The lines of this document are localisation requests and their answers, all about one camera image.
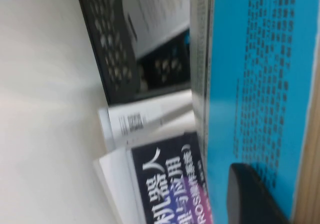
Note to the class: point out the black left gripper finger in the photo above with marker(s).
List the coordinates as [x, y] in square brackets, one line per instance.
[250, 199]

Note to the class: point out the blue hardcover book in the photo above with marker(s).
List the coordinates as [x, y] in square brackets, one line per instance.
[187, 38]

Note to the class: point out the black plastic book stand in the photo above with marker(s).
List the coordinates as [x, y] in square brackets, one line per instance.
[110, 46]

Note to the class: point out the thin white paperback book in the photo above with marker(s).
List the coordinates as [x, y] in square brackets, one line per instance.
[155, 16]

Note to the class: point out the dark robot textbook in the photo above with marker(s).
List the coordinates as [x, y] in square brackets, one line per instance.
[165, 179]

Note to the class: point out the blue and grey paperback book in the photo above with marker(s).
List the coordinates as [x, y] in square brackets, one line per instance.
[250, 71]

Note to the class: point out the white book with QR code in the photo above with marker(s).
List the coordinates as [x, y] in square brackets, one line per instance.
[135, 123]

